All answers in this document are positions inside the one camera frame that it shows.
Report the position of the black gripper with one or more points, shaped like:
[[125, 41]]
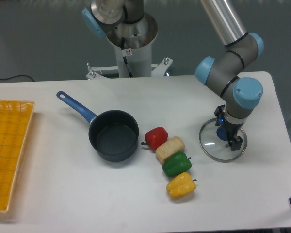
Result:
[[227, 131]]

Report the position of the glass lid blue knob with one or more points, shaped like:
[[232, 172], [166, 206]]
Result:
[[214, 143]]

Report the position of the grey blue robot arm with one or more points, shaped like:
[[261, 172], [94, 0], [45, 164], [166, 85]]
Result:
[[220, 75]]

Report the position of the green bell pepper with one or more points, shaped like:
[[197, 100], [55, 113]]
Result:
[[176, 164]]

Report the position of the yellow bell pepper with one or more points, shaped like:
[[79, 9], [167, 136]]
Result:
[[181, 185]]

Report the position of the beige bread loaf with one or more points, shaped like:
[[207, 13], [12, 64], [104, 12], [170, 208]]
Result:
[[168, 148]]

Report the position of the red bell pepper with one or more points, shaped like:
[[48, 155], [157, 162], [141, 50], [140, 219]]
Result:
[[155, 137]]

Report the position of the yellow woven basket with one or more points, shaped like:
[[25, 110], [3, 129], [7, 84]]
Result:
[[15, 119]]

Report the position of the dark saucepan blue handle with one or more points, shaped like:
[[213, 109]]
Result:
[[113, 134]]

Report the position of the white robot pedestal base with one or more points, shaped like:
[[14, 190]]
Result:
[[132, 44]]

